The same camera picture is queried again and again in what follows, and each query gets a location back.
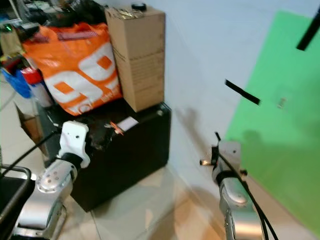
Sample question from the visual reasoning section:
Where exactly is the black cabinet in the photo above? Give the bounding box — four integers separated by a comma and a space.
37, 100, 172, 212

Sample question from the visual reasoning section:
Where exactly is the black chair with metal frame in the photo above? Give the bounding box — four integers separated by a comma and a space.
0, 164, 34, 240

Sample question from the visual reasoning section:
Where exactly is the orange white shopping bag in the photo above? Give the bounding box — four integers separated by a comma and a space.
22, 22, 124, 117

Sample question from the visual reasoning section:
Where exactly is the black round cap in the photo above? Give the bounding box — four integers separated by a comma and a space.
131, 2, 148, 12

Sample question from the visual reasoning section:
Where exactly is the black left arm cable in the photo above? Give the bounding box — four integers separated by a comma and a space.
0, 132, 66, 177

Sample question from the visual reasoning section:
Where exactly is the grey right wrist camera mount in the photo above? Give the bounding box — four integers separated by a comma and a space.
211, 140, 242, 176

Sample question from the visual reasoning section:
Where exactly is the white paper label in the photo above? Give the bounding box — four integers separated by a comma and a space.
116, 116, 140, 132

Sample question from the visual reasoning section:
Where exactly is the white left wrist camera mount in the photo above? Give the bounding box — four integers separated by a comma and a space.
58, 120, 91, 169

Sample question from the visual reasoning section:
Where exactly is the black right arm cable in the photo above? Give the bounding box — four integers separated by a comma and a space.
216, 149, 280, 240

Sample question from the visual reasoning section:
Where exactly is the black pole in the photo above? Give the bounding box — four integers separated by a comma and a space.
295, 7, 320, 52

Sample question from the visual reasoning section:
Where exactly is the small brown cardboard box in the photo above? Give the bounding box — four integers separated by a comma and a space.
16, 102, 45, 146

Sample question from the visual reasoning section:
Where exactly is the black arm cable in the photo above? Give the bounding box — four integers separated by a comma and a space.
216, 149, 280, 240
0, 132, 66, 177

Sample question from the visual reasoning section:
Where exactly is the tall brown cardboard box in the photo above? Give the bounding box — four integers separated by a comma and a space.
105, 5, 167, 114

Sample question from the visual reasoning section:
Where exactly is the small clear wall hook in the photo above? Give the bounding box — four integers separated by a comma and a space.
277, 97, 289, 110

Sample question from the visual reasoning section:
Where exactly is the black wall hook strip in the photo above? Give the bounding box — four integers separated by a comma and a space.
224, 78, 262, 106

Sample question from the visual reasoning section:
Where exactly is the green backdrop sheet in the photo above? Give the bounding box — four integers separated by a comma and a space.
224, 9, 320, 237

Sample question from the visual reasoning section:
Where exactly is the white red-capped spray can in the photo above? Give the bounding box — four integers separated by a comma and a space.
20, 67, 52, 109

